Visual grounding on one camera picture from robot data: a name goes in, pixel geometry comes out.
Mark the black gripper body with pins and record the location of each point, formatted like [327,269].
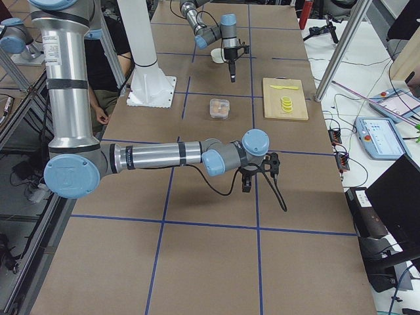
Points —
[248,171]
[230,54]

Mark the clear plastic egg box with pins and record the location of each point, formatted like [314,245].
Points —
[224,106]

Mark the yellow plastic knife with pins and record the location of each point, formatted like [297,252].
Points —
[279,87]

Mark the seated person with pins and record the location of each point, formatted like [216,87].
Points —
[103,90]

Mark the near orange relay board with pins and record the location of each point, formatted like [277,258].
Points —
[342,159]

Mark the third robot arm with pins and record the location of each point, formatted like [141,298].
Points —
[19,43]

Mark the far teach pendant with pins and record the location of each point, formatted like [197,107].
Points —
[398,101]

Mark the brown egg lower slot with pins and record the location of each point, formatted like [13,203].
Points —
[216,105]

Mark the wooden cutting board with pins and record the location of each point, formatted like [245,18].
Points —
[273,104]

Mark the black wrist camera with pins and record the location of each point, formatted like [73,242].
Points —
[271,164]

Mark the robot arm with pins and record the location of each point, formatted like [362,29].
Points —
[78,160]
[204,35]

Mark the orange relay board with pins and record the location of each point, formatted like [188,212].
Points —
[335,136]
[342,159]

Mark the black computer box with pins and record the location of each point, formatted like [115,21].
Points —
[366,220]

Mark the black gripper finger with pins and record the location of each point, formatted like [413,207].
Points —
[232,70]
[246,183]

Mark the far orange relay board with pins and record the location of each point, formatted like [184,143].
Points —
[335,136]

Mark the teach pendant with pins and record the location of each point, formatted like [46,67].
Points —
[398,101]
[380,138]

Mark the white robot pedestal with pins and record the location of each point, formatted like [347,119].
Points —
[150,87]

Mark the white bowl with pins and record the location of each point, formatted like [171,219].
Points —
[217,56]

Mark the near teach pendant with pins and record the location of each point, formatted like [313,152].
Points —
[380,138]

